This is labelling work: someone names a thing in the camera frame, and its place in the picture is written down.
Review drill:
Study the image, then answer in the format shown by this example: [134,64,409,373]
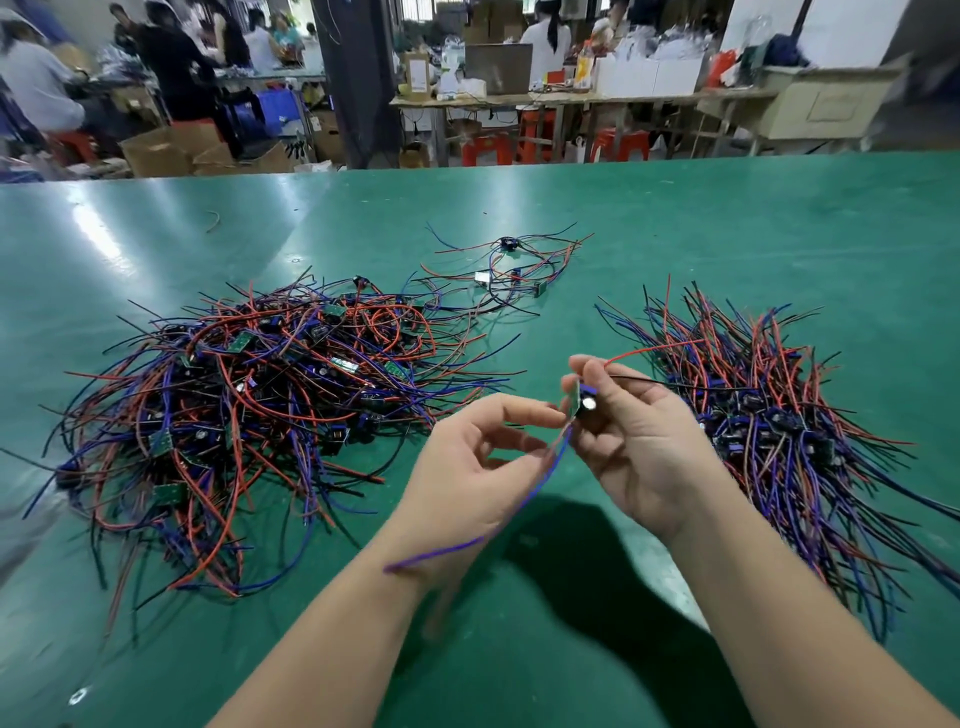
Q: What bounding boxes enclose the person's left hand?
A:
[373,393,569,594]

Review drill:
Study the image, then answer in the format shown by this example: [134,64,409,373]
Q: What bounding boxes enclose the person's right hand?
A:
[561,354,735,547]

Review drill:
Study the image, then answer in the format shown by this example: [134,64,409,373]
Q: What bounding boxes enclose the single wired circuit board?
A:
[384,339,744,575]

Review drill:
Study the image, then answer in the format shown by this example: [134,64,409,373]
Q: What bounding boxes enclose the person's right forearm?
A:
[663,480,960,728]

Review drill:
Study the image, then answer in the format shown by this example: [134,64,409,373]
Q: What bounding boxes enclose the person's left forearm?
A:
[206,540,444,728]

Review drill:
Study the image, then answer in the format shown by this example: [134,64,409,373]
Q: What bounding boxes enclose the red plastic stool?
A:
[588,129,652,163]
[517,108,558,165]
[46,131,99,166]
[461,133,513,168]

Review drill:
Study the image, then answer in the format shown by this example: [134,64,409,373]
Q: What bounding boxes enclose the wooden work table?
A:
[390,88,777,168]

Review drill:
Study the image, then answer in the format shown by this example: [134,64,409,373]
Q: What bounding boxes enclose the small cardboard box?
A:
[311,111,346,165]

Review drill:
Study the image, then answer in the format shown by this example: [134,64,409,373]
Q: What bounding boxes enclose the row of white boxes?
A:
[592,56,706,99]

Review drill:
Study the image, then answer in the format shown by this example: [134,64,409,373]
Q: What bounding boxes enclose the grey laptop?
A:
[465,43,534,96]

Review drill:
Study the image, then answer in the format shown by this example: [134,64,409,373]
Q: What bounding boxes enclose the brown carton with white label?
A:
[402,52,432,101]

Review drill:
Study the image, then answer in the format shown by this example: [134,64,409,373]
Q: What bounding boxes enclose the dark pillar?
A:
[311,0,402,170]

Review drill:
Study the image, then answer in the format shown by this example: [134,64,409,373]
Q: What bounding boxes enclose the beige bin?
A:
[697,63,909,144]

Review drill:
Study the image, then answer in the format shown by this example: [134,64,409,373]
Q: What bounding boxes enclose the open cardboard box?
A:
[120,122,226,179]

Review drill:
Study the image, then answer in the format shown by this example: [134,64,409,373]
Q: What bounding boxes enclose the white board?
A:
[720,0,912,72]

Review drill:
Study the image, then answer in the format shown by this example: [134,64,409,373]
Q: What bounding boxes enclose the aligned heap of wired boards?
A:
[594,276,960,645]

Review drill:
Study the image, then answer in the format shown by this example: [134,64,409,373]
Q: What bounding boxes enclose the small bundle of wired boards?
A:
[408,222,595,316]

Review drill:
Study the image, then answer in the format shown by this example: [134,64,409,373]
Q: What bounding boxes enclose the tangled pile of wired boards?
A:
[0,270,526,639]

